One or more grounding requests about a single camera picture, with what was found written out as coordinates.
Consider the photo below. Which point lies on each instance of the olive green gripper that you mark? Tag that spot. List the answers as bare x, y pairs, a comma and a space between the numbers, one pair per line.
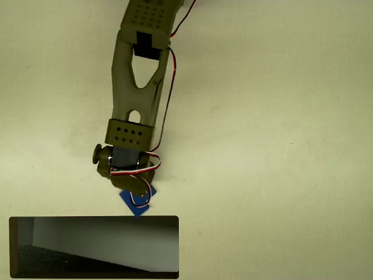
139, 188

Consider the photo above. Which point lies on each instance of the blue T-shaped block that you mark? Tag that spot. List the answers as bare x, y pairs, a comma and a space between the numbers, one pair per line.
128, 201

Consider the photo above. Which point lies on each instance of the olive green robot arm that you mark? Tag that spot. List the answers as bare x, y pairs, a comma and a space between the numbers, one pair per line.
125, 87

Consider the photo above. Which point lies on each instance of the rectangular dark bin opening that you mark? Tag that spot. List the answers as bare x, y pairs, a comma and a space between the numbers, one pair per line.
87, 239

